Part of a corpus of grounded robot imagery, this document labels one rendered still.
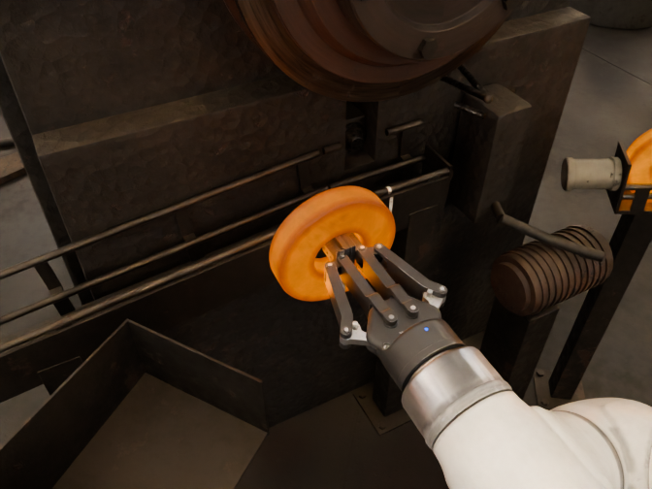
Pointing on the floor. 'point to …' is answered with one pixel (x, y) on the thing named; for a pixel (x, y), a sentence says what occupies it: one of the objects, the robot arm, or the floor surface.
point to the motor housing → (537, 299)
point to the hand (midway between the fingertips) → (335, 237)
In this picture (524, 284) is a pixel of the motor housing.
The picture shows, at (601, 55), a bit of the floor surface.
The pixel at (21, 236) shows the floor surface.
